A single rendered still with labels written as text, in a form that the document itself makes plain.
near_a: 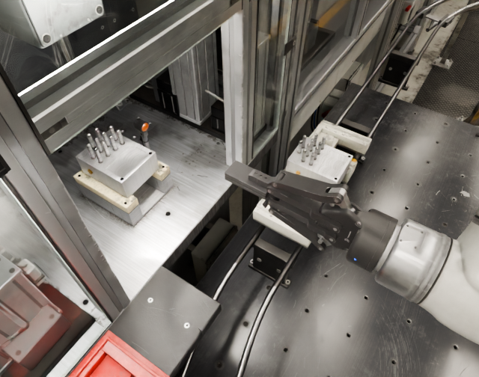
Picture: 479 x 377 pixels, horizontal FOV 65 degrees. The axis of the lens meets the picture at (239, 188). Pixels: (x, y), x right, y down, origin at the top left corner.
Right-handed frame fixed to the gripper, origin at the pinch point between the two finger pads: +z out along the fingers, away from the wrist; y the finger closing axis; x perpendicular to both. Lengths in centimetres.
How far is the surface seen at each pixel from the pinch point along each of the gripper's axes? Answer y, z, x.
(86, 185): -18.5, 35.1, 6.5
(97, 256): -6.5, 13.2, 19.5
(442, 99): -113, -19, -209
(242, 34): 9.5, 13.6, -18.6
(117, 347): -19.1, 7.2, 26.0
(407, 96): -115, 1, -202
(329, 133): -28, 3, -46
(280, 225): -27.7, -0.6, -12.6
